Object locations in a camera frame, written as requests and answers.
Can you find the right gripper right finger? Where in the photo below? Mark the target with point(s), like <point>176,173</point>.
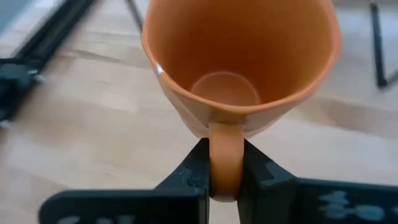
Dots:
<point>280,202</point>

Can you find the black table edge rail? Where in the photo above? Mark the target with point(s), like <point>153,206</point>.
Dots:
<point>56,31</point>

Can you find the orange floral pattern mug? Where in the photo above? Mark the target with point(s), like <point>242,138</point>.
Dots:
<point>236,46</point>

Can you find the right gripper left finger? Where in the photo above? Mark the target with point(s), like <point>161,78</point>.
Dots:
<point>174,205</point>

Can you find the black bracket block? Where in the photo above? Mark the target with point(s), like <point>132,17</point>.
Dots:
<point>15,87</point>

